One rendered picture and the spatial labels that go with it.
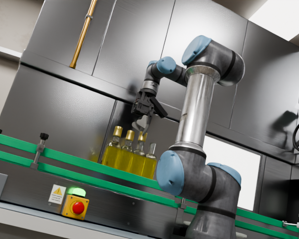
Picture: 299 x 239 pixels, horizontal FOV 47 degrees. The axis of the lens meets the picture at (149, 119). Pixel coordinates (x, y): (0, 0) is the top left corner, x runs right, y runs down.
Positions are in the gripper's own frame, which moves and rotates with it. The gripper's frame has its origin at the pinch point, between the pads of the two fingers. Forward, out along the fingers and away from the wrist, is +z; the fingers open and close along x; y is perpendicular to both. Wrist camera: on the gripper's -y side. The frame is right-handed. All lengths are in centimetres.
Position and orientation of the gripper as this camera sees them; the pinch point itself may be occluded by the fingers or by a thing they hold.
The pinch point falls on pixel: (143, 133)
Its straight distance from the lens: 154.2
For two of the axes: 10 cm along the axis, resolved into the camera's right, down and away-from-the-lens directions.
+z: -2.3, 9.3, -2.9
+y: -8.9, -3.2, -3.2
